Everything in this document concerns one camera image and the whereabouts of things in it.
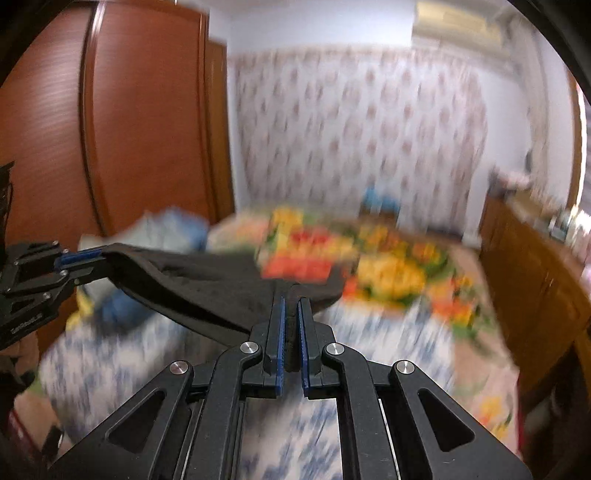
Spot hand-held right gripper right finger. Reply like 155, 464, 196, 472
298, 298, 532, 480

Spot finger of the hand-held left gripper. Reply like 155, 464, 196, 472
4, 263, 114, 319
9, 241, 112, 273

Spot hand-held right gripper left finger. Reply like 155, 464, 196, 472
48, 298, 288, 480

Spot black pants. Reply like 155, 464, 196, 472
104, 242, 348, 348

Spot person's left hand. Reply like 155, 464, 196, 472
7, 342, 40, 386

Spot yellow plush toy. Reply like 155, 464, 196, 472
67, 293, 95, 330

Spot blue floral bed sheet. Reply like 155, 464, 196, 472
37, 295, 460, 480

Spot brown louvered wardrobe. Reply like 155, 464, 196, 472
0, 0, 237, 352

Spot colourful floral blanket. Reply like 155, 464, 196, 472
207, 207, 525, 441

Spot cardboard box with blue cloth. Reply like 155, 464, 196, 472
359, 186, 403, 219

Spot circle patterned sheer curtain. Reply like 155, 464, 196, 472
226, 45, 490, 237

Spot wooden sideboard cabinet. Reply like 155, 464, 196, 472
479, 191, 591, 416

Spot pile with floral cloth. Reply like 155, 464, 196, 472
488, 167, 533, 191

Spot beige window curtain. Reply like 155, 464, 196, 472
507, 25, 548, 167

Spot wooden window frame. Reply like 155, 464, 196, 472
569, 78, 591, 214

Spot beige wall air conditioner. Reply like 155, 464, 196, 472
410, 0, 514, 62

